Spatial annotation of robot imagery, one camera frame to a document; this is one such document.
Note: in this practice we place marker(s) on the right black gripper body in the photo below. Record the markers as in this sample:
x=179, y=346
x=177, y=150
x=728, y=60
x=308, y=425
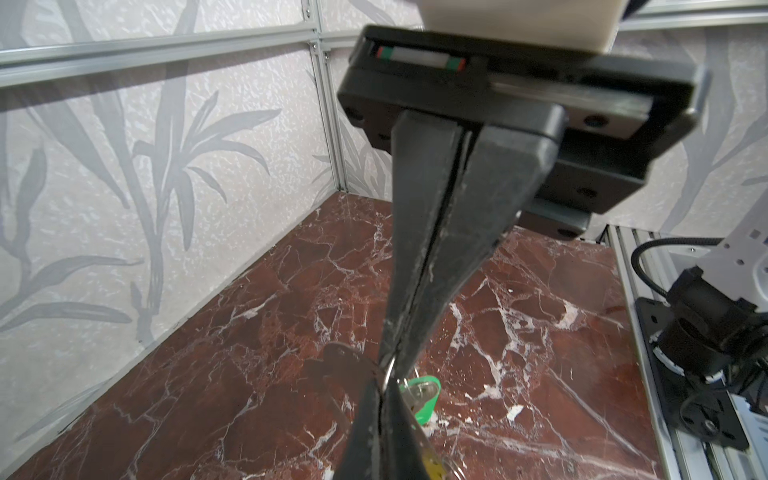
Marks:
x=423, y=97

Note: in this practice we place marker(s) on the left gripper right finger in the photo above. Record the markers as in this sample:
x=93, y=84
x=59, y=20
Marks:
x=403, y=441

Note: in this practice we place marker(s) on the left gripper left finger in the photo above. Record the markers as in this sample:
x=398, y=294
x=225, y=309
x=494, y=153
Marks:
x=362, y=456

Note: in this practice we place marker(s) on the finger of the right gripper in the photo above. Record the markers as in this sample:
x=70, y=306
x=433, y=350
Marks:
x=420, y=228
x=502, y=171

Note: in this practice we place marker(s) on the yellow capped key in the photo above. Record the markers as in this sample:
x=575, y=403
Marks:
x=434, y=466

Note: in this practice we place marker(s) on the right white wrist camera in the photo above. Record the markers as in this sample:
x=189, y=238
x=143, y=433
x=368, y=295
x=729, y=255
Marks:
x=581, y=25

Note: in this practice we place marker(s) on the aluminium mounting rail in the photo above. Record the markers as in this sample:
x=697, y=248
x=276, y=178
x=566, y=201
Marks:
x=698, y=308

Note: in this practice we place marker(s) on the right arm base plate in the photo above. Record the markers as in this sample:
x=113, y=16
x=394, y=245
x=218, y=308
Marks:
x=690, y=377

